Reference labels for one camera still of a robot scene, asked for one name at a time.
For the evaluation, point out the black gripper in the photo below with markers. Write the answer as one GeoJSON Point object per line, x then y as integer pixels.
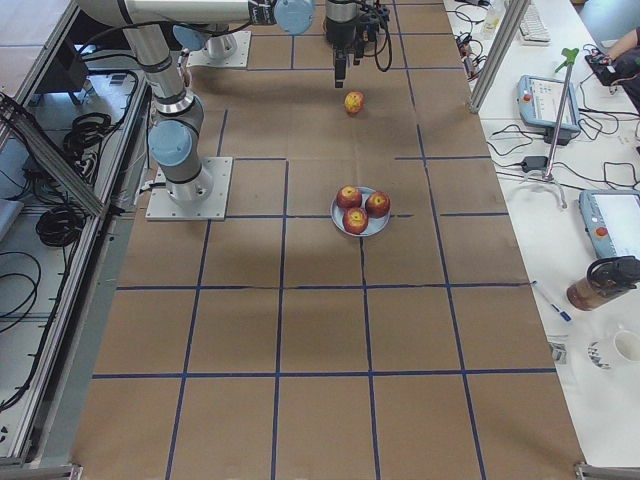
{"type": "Point", "coordinates": [339, 31]}

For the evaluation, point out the yellow red apple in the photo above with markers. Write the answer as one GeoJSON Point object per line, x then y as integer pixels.
{"type": "Point", "coordinates": [354, 102]}

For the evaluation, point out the red apple on plate far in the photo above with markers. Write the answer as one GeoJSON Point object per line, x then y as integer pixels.
{"type": "Point", "coordinates": [349, 196]}

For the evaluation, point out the red apple on plate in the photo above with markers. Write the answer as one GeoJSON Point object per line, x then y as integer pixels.
{"type": "Point", "coordinates": [355, 221]}
{"type": "Point", "coordinates": [377, 204]}
{"type": "Point", "coordinates": [349, 196]}

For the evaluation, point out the red apple on plate middle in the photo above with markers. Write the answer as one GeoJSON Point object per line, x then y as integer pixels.
{"type": "Point", "coordinates": [377, 204]}

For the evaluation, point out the red apple on plate outer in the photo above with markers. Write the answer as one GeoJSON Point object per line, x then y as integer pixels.
{"type": "Point", "coordinates": [355, 221]}

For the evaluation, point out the light blue plate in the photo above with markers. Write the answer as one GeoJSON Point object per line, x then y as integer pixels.
{"type": "Point", "coordinates": [374, 226]}

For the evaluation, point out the blue teach pendant far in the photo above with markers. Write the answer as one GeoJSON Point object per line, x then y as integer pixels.
{"type": "Point", "coordinates": [538, 101]}

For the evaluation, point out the blue teach pendant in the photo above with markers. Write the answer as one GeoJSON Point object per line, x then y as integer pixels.
{"type": "Point", "coordinates": [611, 219]}
{"type": "Point", "coordinates": [538, 101]}

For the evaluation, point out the green tipped grabber stick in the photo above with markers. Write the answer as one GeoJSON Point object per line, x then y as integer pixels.
{"type": "Point", "coordinates": [569, 55]}

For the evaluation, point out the blue teach pendant near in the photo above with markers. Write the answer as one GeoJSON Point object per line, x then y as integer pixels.
{"type": "Point", "coordinates": [611, 219]}

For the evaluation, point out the blue white pen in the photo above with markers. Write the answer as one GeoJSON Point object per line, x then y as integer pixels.
{"type": "Point", "coordinates": [551, 301]}

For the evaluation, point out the brown drink bottle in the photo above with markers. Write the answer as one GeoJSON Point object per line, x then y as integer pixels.
{"type": "Point", "coordinates": [606, 279]}

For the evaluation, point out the white mug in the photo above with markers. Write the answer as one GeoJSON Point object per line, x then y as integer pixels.
{"type": "Point", "coordinates": [619, 349]}

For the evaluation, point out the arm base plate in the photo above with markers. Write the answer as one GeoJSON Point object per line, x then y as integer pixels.
{"type": "Point", "coordinates": [204, 198]}
{"type": "Point", "coordinates": [230, 51]}

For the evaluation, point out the aluminium frame post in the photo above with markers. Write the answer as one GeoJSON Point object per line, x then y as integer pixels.
{"type": "Point", "coordinates": [500, 25]}

